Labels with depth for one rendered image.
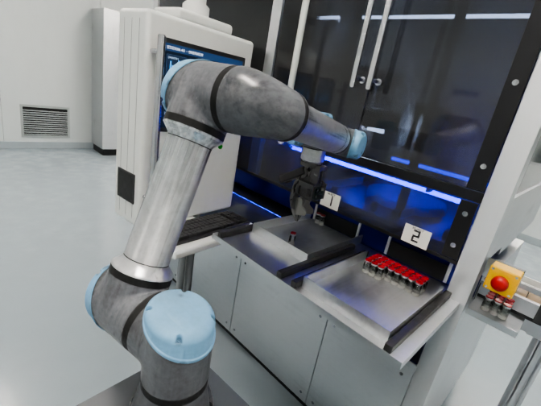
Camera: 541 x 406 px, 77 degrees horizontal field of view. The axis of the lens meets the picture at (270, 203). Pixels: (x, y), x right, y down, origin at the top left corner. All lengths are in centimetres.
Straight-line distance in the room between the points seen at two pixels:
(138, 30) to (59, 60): 463
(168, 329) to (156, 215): 19
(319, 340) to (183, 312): 101
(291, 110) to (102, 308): 47
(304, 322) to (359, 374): 29
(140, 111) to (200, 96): 67
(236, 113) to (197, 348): 37
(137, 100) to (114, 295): 78
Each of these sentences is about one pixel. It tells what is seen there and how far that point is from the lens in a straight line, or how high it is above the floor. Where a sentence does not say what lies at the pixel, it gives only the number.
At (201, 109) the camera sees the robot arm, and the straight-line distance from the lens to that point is 61.
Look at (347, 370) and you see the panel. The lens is 151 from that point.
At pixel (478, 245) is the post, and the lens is 112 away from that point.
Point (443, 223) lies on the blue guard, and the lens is 114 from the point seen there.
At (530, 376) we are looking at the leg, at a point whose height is 70.
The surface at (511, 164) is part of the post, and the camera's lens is 108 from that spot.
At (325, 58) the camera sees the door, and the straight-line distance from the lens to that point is 137.
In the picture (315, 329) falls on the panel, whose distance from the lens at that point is 153.
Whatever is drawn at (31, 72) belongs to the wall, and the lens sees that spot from 582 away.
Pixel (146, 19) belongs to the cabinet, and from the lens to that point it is 125.
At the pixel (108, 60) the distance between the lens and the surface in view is 557.
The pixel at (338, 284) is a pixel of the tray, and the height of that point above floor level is 88.
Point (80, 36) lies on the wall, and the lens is 596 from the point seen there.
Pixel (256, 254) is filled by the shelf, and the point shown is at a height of 88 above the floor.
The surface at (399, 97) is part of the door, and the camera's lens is 119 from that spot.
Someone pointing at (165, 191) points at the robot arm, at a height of 118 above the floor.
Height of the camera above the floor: 138
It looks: 19 degrees down
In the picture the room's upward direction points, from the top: 10 degrees clockwise
